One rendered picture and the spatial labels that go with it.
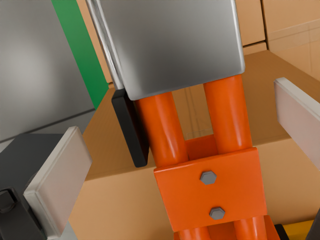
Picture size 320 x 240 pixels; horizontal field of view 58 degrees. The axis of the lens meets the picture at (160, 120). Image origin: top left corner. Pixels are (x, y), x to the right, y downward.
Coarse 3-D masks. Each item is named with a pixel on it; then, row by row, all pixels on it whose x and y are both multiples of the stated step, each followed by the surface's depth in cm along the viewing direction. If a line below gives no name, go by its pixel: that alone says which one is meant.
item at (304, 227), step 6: (300, 222) 37; (306, 222) 37; (312, 222) 36; (288, 228) 37; (294, 228) 36; (300, 228) 36; (306, 228) 36; (288, 234) 36; (294, 234) 36; (300, 234) 36; (306, 234) 35
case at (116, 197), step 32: (256, 64) 60; (288, 64) 55; (192, 96) 53; (256, 96) 46; (96, 128) 51; (192, 128) 42; (256, 128) 37; (96, 160) 40; (128, 160) 38; (288, 160) 34; (96, 192) 37; (128, 192) 37; (288, 192) 36; (96, 224) 39; (128, 224) 39; (160, 224) 39
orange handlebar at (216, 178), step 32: (160, 96) 16; (224, 96) 15; (160, 128) 16; (224, 128) 16; (160, 160) 17; (192, 160) 17; (224, 160) 17; (256, 160) 17; (160, 192) 18; (192, 192) 18; (224, 192) 18; (256, 192) 17; (192, 224) 19; (256, 224) 19
